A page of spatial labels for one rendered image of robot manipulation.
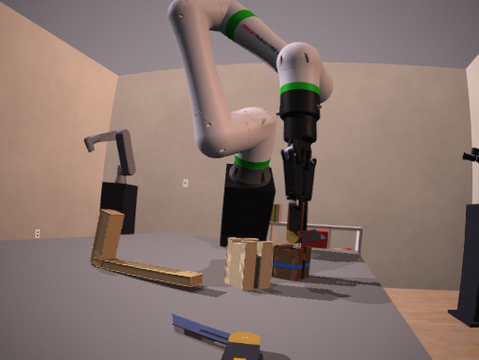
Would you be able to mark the brown wooden l-shaped frame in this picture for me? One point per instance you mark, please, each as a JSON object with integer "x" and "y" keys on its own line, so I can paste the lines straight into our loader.
{"x": 106, "y": 242}

